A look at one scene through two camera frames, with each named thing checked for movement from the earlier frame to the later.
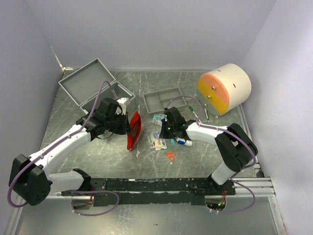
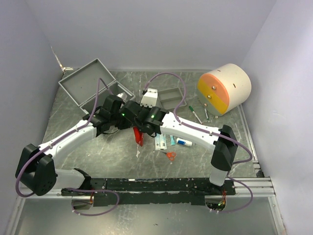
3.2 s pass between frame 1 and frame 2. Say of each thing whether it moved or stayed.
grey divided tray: stayed
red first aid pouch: moved
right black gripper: moved
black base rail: stayed
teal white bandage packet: stayed
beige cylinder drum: stayed
